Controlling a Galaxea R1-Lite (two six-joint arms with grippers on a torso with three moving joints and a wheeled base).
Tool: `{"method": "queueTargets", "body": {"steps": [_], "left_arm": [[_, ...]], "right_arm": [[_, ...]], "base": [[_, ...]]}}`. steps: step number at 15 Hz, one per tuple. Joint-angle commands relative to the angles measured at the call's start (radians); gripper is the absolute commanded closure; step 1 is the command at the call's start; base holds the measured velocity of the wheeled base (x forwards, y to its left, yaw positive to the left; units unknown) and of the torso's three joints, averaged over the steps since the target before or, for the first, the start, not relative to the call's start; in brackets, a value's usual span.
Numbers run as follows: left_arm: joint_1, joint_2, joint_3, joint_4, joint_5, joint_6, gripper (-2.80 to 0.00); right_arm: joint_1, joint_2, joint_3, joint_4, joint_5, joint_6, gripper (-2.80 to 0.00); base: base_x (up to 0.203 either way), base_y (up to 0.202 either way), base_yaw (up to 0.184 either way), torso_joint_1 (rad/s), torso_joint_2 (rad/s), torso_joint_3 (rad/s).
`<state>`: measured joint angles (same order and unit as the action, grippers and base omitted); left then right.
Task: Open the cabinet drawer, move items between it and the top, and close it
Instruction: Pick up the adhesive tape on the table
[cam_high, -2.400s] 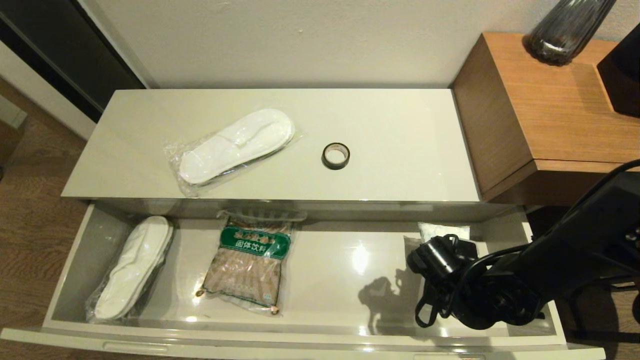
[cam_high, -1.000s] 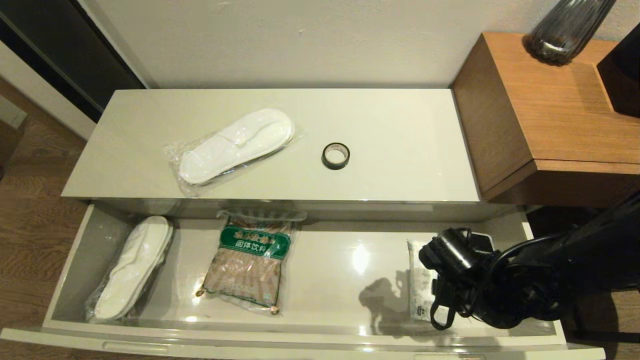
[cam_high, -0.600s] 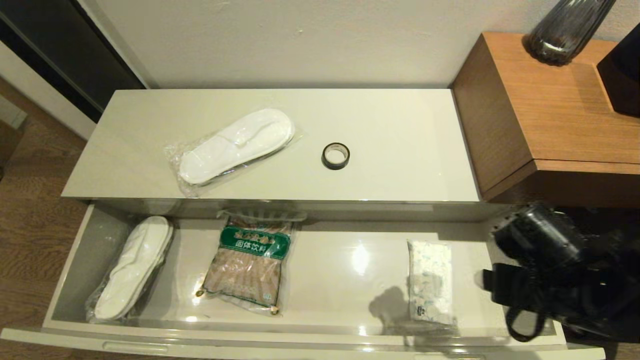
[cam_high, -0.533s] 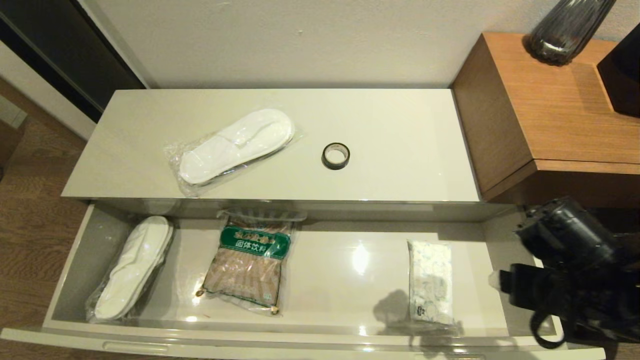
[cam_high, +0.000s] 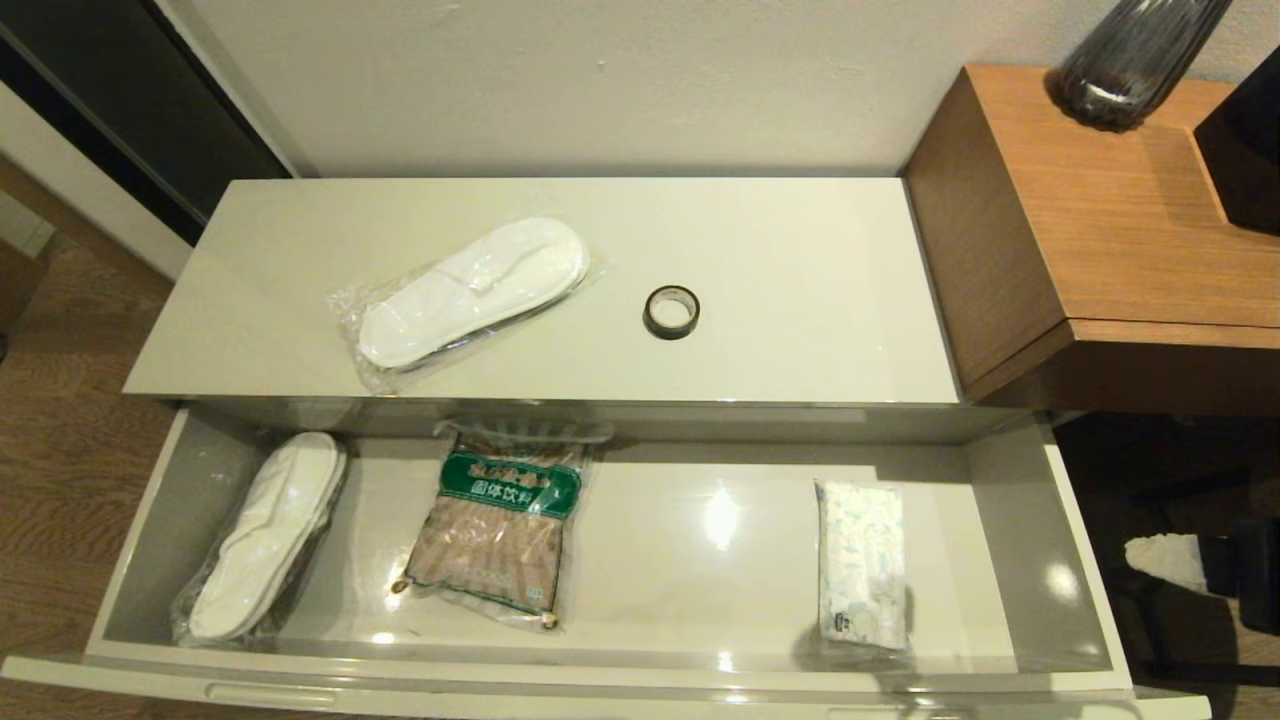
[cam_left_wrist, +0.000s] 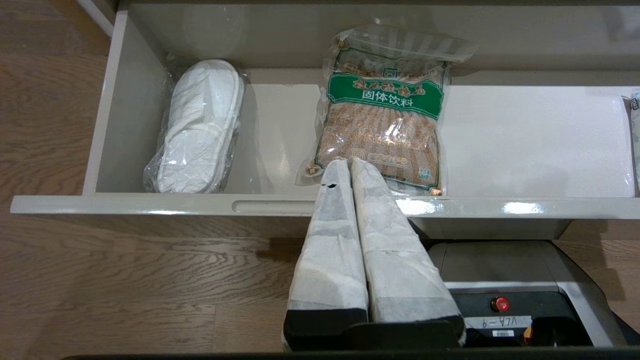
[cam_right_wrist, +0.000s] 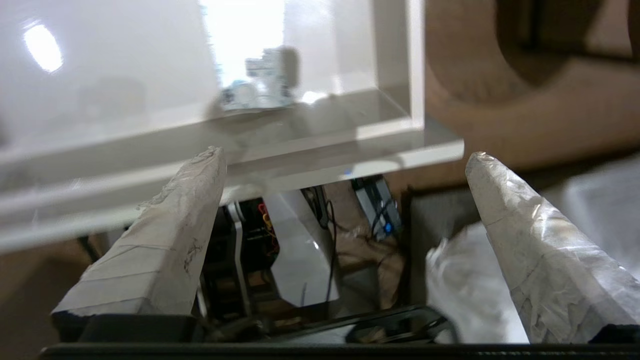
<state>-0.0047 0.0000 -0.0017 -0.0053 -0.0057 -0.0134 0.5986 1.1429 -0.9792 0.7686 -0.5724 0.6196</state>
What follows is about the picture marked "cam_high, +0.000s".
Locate drink sachet bag green label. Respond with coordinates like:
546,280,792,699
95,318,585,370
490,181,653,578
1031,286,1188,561
390,418,613,631

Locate black box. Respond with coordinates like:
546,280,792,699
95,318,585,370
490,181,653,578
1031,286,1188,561
1193,48,1280,236

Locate white glossy drawer cabinet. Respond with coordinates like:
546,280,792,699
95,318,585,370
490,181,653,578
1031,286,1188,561
122,178,1061,446

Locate white slippers in plastic bag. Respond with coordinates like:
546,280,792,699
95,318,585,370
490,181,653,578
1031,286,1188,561
328,218,593,396
170,432,349,646

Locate dark door panel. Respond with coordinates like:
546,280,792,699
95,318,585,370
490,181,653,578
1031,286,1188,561
0,0,293,248

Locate white tissue pack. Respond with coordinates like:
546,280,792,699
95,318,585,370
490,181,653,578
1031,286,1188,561
814,478,909,651

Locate grey ribbed glass vase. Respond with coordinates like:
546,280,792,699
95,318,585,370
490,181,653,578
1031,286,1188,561
1047,0,1234,133

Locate brown wooden side cabinet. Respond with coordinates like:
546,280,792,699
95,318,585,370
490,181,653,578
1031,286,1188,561
903,65,1280,419

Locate black tape roll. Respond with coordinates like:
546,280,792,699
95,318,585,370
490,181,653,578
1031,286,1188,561
643,286,701,341

